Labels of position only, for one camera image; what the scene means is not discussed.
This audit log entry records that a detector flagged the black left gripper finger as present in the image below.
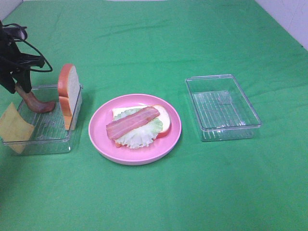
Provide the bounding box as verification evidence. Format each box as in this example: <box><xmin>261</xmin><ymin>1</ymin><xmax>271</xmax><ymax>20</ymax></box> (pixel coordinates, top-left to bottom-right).
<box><xmin>13</xmin><ymin>70</ymin><xmax>32</xmax><ymax>93</ymax></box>
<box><xmin>0</xmin><ymin>72</ymin><xmax>15</xmax><ymax>94</ymax></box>

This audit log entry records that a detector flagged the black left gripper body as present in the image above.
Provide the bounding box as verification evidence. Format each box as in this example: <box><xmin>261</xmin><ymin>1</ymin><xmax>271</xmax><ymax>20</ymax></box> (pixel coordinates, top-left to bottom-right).
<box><xmin>0</xmin><ymin>23</ymin><xmax>45</xmax><ymax>79</ymax></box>

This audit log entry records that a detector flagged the bacon strip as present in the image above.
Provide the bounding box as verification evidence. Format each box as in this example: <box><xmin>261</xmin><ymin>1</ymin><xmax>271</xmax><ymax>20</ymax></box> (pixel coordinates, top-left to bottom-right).
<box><xmin>106</xmin><ymin>106</ymin><xmax>160</xmax><ymax>140</ymax></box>
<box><xmin>15</xmin><ymin>83</ymin><xmax>55</xmax><ymax>114</ymax></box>

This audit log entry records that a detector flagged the green lettuce leaf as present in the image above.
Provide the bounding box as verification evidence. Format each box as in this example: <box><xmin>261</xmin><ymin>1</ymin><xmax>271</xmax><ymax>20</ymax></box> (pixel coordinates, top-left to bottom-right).
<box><xmin>113</xmin><ymin>108</ymin><xmax>164</xmax><ymax>150</ymax></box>

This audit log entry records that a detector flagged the toast bread slice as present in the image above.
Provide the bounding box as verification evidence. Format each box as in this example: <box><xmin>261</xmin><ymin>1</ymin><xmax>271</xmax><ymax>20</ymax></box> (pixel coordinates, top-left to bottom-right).
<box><xmin>112</xmin><ymin>104</ymin><xmax>172</xmax><ymax>149</ymax></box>
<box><xmin>58</xmin><ymin>64</ymin><xmax>80</xmax><ymax>130</ymax></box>

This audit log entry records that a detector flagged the yellow cheese slice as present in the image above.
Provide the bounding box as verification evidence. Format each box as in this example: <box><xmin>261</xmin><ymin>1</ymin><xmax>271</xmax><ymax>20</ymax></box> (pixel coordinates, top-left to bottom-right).
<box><xmin>0</xmin><ymin>103</ymin><xmax>34</xmax><ymax>154</ymax></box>

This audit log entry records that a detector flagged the clear left plastic container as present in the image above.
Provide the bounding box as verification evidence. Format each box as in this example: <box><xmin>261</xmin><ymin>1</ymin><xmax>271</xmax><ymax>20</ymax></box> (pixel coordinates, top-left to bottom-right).
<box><xmin>2</xmin><ymin>83</ymin><xmax>84</xmax><ymax>156</ymax></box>

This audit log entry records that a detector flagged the clear plastic container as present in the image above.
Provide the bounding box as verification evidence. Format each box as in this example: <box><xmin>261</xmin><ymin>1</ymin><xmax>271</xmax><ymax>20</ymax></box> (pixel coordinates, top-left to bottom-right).
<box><xmin>2</xmin><ymin>83</ymin><xmax>84</xmax><ymax>156</ymax></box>
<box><xmin>185</xmin><ymin>74</ymin><xmax>262</xmax><ymax>142</ymax></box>

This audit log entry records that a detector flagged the pink round plate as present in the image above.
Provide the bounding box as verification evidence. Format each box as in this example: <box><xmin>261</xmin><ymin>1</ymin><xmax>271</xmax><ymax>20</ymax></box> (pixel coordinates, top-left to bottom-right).
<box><xmin>88</xmin><ymin>93</ymin><xmax>182</xmax><ymax>166</ymax></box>

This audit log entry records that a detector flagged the green tablecloth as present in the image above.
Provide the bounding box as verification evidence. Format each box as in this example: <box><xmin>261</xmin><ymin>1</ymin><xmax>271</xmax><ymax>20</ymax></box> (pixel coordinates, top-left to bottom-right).
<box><xmin>0</xmin><ymin>0</ymin><xmax>308</xmax><ymax>231</ymax></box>

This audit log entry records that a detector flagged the clear right plastic container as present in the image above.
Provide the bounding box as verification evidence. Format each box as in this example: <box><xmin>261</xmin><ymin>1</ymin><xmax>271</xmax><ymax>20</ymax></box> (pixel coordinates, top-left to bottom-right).
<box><xmin>185</xmin><ymin>74</ymin><xmax>262</xmax><ymax>142</ymax></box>

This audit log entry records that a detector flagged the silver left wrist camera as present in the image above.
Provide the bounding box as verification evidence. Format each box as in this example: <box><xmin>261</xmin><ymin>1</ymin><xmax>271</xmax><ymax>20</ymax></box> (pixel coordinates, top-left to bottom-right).
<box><xmin>14</xmin><ymin>27</ymin><xmax>27</xmax><ymax>40</ymax></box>

